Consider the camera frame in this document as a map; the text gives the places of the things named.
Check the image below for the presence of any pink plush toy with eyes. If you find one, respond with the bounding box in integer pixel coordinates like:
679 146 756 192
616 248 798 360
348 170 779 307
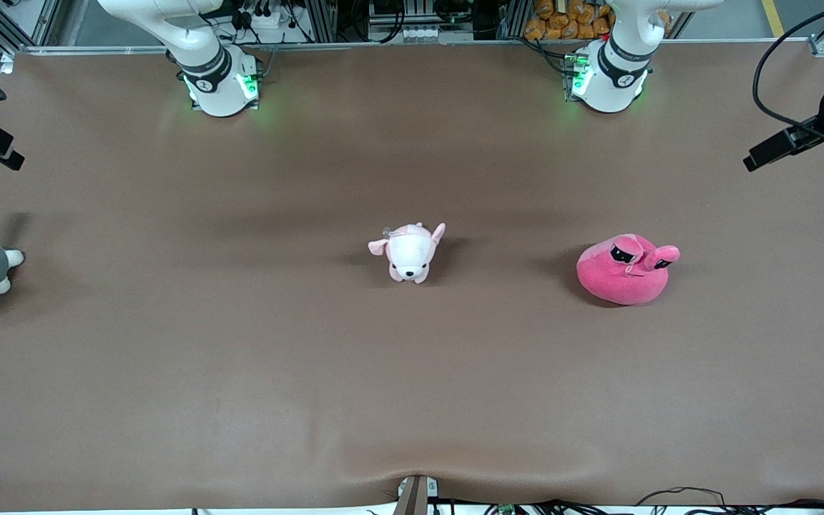
575 233 682 307

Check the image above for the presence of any orange objects heap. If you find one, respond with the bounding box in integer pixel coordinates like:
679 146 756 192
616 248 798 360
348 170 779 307
524 0 613 41

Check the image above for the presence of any white power strip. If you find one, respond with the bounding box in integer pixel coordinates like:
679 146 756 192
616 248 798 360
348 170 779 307
237 0 291 29

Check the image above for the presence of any pink and white dog plush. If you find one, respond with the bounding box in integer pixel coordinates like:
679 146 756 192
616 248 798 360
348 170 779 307
368 222 447 285

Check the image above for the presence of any brown table mat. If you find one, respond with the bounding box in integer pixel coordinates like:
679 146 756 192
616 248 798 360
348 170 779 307
0 39 824 512

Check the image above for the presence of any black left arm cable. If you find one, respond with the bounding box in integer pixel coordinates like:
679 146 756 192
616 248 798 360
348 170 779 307
752 0 824 152

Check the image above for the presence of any black arched cable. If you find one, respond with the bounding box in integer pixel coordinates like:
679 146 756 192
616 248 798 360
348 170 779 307
635 486 727 506

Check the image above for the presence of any black cable bundle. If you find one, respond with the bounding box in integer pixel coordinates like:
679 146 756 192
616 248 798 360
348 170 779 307
448 497 824 515

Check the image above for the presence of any aluminium table edge rail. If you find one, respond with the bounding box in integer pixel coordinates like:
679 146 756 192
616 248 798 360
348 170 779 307
17 37 813 57

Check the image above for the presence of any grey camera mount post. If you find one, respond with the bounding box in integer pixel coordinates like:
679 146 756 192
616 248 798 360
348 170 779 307
392 474 440 515

